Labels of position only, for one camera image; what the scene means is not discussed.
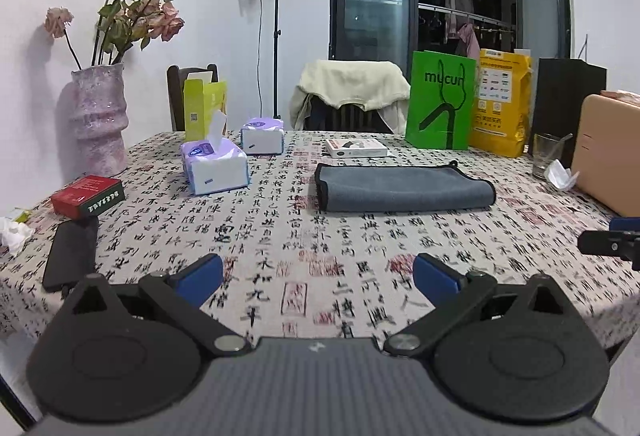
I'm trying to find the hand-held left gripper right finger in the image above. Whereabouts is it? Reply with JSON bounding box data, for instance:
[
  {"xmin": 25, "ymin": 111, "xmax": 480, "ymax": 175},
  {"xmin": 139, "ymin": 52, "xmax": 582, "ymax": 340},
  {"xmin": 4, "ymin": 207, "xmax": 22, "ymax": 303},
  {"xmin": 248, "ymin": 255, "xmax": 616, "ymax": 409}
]
[{"xmin": 384, "ymin": 253, "xmax": 576, "ymax": 359}]

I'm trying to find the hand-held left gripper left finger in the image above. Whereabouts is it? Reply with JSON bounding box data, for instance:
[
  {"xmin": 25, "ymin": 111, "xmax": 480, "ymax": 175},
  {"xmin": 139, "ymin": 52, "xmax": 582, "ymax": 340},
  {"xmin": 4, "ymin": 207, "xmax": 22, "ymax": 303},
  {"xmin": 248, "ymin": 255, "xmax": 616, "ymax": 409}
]
[{"xmin": 65, "ymin": 253, "xmax": 252, "ymax": 360}]

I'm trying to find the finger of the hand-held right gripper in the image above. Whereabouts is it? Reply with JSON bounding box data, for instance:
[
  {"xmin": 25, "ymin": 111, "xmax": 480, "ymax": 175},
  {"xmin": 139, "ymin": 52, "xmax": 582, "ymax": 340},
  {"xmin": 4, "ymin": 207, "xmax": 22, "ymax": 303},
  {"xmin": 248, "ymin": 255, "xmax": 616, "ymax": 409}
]
[{"xmin": 577, "ymin": 217, "xmax": 640, "ymax": 271}]

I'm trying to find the grey towel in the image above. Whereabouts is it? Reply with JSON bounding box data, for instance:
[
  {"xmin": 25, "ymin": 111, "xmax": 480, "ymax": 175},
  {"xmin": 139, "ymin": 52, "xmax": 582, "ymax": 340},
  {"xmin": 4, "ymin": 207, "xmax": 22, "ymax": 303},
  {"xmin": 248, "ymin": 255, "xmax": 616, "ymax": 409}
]
[{"xmin": 314, "ymin": 161, "xmax": 496, "ymax": 213}]

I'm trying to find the crumpled white tissue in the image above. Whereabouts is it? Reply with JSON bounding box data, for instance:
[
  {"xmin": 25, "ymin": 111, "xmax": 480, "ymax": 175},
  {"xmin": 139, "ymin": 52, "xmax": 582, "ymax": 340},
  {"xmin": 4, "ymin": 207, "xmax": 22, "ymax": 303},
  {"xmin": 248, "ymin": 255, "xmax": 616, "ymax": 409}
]
[
  {"xmin": 0, "ymin": 217, "xmax": 35, "ymax": 257},
  {"xmin": 544, "ymin": 159, "xmax": 580, "ymax": 191}
]

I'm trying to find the peach case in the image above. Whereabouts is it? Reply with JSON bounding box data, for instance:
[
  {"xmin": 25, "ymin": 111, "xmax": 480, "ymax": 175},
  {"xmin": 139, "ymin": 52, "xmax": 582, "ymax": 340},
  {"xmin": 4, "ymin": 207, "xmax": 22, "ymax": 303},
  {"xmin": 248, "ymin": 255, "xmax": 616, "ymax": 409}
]
[{"xmin": 571, "ymin": 93, "xmax": 640, "ymax": 217}]

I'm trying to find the calligraphy printed tablecloth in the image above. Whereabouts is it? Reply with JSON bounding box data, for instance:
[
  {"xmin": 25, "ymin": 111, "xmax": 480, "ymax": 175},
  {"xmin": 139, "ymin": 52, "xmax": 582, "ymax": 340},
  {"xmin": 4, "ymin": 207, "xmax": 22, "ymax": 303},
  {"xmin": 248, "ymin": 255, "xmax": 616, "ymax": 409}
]
[{"xmin": 0, "ymin": 131, "xmax": 640, "ymax": 352}]

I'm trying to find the clear drinking glass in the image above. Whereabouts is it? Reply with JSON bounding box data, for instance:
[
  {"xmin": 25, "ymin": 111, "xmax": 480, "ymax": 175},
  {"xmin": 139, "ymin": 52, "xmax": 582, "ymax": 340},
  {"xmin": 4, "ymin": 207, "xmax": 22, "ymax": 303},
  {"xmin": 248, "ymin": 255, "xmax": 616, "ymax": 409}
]
[{"xmin": 531, "ymin": 133, "xmax": 566, "ymax": 181}]

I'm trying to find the purple tissue pack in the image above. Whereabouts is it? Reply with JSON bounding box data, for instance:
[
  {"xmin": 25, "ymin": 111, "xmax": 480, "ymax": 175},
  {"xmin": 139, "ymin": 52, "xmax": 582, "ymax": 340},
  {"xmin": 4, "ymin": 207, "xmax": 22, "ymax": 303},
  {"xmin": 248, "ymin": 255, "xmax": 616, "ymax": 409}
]
[
  {"xmin": 240, "ymin": 117, "xmax": 286, "ymax": 155},
  {"xmin": 180, "ymin": 110, "xmax": 250, "ymax": 195}
]

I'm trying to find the black phone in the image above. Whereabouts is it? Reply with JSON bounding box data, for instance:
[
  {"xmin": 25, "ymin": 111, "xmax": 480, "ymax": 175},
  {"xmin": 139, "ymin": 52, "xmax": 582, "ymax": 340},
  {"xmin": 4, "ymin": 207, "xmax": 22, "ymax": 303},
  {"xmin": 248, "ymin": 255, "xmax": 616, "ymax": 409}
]
[{"xmin": 42, "ymin": 216, "xmax": 100, "ymax": 293}]

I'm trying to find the red box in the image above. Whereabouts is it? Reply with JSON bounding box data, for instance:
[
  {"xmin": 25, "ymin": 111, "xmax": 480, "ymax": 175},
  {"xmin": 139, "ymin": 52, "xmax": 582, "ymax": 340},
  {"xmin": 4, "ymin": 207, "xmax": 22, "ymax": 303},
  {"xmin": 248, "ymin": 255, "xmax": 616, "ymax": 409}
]
[{"xmin": 50, "ymin": 175, "xmax": 124, "ymax": 219}]

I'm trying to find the white and black box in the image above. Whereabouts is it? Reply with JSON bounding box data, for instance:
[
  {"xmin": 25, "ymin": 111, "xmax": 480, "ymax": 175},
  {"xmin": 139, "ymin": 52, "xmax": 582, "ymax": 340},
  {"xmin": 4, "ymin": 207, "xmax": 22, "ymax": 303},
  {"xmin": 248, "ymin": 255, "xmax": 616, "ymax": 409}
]
[{"xmin": 325, "ymin": 139, "xmax": 388, "ymax": 159}]

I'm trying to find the yellow plastic bag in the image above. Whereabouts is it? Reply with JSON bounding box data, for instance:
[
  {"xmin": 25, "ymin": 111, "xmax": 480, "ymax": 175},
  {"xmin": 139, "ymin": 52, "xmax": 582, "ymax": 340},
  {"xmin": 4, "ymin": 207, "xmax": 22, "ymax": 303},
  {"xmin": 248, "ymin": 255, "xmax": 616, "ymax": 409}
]
[{"xmin": 467, "ymin": 48, "xmax": 533, "ymax": 159}]

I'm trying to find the green paper bag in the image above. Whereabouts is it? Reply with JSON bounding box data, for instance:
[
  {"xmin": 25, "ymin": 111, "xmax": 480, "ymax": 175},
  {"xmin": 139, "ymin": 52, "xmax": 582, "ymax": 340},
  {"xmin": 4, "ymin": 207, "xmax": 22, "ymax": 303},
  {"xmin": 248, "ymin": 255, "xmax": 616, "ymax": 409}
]
[{"xmin": 405, "ymin": 50, "xmax": 477, "ymax": 151}]

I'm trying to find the yellow-green carton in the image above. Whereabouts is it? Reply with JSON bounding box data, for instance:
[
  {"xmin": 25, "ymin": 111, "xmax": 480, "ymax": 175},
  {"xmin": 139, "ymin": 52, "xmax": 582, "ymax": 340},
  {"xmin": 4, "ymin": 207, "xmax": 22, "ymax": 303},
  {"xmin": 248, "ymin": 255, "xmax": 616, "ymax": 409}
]
[{"xmin": 183, "ymin": 70, "xmax": 228, "ymax": 143}]

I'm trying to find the dark slatted chair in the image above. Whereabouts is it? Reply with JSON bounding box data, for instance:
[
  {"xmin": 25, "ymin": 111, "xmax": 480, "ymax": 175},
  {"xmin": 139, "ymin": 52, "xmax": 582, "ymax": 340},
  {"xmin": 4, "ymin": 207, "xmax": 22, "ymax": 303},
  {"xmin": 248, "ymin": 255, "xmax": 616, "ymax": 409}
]
[{"xmin": 303, "ymin": 93, "xmax": 397, "ymax": 135}]

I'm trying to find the pink ceramic vase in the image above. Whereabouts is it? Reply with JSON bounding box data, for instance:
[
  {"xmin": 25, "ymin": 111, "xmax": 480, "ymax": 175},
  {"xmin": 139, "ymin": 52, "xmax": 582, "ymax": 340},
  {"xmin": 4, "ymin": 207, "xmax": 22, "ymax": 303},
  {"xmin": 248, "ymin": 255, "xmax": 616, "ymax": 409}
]
[{"xmin": 70, "ymin": 62, "xmax": 129, "ymax": 178}]

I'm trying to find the dark wooden chair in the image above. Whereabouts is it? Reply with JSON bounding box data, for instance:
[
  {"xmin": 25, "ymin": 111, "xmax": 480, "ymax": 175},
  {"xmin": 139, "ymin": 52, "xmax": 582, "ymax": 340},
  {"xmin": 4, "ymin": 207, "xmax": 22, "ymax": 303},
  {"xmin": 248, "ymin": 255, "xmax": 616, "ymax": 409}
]
[{"xmin": 166, "ymin": 64, "xmax": 219, "ymax": 133}]

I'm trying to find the cream cloth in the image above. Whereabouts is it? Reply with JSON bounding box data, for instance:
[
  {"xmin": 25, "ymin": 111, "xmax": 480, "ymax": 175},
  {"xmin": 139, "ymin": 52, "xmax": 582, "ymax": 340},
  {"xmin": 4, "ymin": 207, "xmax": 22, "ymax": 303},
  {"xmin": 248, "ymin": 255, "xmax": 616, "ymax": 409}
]
[{"xmin": 290, "ymin": 60, "xmax": 412, "ymax": 135}]

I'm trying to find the pink hanging garment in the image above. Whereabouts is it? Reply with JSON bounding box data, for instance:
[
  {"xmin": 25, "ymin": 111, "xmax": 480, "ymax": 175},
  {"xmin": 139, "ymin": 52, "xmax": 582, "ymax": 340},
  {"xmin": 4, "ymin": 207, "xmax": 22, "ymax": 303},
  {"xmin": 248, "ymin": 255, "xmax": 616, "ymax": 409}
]
[{"xmin": 456, "ymin": 22, "xmax": 482, "ymax": 59}]

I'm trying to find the clothes drying rack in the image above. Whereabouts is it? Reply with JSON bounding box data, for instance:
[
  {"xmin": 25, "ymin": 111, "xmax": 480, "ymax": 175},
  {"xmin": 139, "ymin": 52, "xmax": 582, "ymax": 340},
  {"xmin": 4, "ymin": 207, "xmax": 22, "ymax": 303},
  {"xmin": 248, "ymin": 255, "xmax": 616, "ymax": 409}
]
[{"xmin": 417, "ymin": 3, "xmax": 517, "ymax": 37}]

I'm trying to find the floor lamp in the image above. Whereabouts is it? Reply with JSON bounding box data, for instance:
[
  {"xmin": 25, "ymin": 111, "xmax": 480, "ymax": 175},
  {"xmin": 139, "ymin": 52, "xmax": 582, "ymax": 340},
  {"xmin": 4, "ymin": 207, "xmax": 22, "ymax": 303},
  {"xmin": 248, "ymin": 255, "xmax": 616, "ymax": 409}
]
[{"xmin": 254, "ymin": 0, "xmax": 291, "ymax": 121}]

